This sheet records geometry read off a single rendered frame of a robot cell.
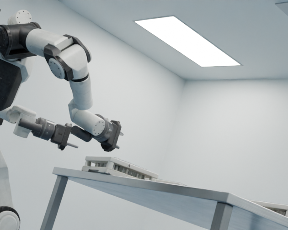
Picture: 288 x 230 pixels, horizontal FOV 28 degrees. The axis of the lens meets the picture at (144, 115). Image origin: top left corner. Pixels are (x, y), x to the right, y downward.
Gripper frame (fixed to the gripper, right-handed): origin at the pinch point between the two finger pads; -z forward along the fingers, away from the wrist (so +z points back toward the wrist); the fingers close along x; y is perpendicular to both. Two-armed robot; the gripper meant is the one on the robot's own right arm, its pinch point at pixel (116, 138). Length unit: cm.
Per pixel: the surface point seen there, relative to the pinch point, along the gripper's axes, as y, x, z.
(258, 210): 62, 15, 1
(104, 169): -7.1, 11.2, -10.2
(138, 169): 2.1, 6.9, -20.9
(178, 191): 34.9, 15.5, 6.6
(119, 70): -241, -153, -356
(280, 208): 60, 7, -37
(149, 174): 5.1, 7.0, -25.8
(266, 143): -65, -110, -413
